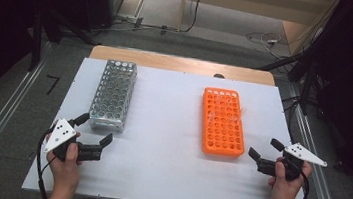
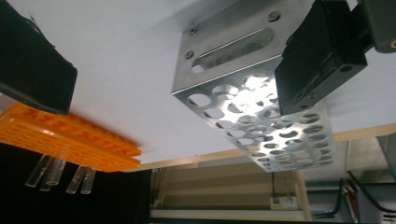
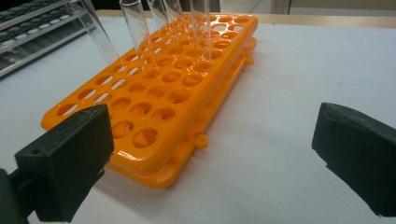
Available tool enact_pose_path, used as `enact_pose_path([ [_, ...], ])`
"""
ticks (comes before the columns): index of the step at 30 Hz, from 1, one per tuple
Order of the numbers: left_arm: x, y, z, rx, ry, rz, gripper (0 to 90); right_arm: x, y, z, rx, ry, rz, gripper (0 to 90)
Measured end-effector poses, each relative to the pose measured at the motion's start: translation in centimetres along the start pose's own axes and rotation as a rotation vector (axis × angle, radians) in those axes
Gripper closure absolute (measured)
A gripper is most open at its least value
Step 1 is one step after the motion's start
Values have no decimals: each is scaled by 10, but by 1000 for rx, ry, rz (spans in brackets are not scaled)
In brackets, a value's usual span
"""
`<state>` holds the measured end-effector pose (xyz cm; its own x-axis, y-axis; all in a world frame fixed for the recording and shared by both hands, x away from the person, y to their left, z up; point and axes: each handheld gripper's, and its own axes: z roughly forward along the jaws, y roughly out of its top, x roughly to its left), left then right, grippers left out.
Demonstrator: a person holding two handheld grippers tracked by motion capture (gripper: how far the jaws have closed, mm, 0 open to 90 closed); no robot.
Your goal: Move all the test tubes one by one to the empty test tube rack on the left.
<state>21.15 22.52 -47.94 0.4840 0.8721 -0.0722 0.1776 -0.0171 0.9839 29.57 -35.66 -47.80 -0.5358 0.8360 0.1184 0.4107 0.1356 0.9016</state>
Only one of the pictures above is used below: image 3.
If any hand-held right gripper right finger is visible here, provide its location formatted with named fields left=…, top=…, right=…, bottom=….
left=311, top=102, right=396, bottom=217

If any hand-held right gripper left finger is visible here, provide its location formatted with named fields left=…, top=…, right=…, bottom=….
left=14, top=104, right=115, bottom=223

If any orange plastic test tube rack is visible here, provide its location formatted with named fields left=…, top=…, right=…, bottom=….
left=40, top=12, right=260, bottom=190

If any clear glass test tube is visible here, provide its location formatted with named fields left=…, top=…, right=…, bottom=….
left=190, top=0, right=213, bottom=62
left=119, top=0, right=154, bottom=60
left=164, top=0, right=187, bottom=26
left=69, top=0, right=120, bottom=64
left=146, top=0, right=171, bottom=32

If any clear tube rack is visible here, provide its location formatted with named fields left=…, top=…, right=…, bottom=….
left=0, top=0, right=94, bottom=78

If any white table board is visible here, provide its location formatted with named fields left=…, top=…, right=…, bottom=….
left=0, top=15, right=396, bottom=224

